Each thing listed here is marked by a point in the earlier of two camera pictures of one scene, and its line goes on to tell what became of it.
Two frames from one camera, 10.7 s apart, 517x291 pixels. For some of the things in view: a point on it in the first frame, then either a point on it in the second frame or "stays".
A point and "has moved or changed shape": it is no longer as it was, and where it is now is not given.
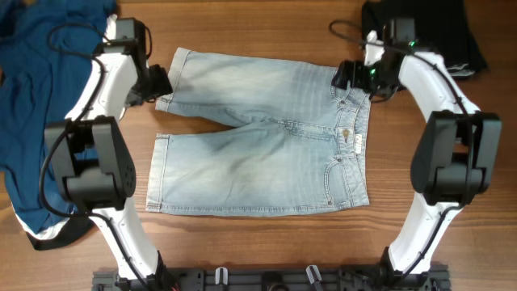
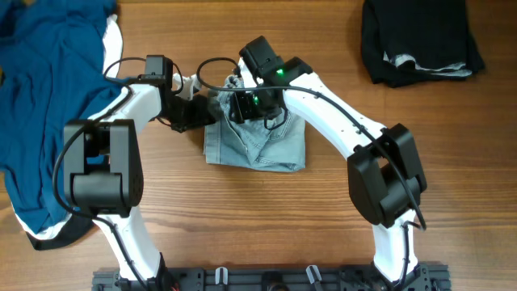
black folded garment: (442, 31) stays
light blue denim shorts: (298, 141) has moved or changed shape
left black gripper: (162, 87) -> (200, 115)
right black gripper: (358, 70) -> (241, 107)
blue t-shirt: (46, 49) stays
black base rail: (273, 280) stays
